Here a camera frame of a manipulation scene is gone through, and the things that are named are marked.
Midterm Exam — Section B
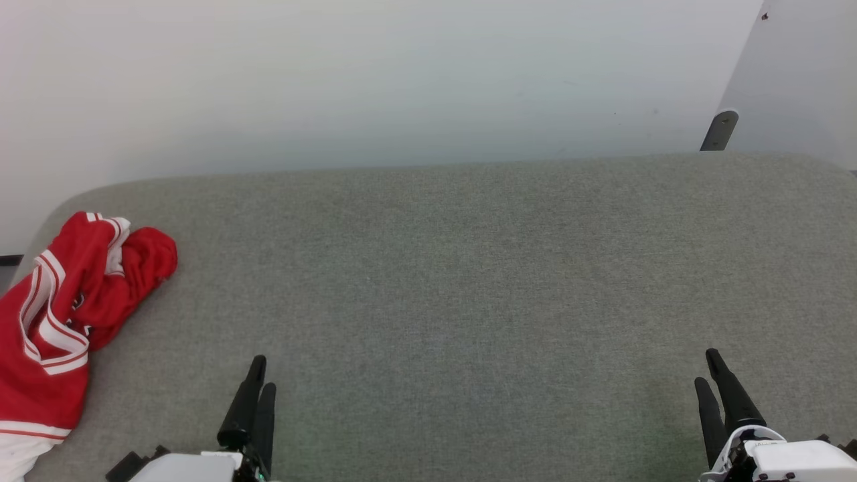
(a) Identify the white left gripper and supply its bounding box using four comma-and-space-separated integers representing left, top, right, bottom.
131, 355, 277, 482

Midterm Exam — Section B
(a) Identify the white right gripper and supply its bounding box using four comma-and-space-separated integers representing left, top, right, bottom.
694, 348, 857, 482

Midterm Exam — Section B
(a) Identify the red and white basketball jersey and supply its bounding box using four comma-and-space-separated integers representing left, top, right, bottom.
0, 211, 179, 482

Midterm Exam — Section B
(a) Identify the grey metal wall bracket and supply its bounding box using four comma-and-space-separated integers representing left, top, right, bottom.
700, 109, 739, 152

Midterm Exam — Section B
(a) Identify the grey fabric sofa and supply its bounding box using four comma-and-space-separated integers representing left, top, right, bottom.
0, 151, 857, 482

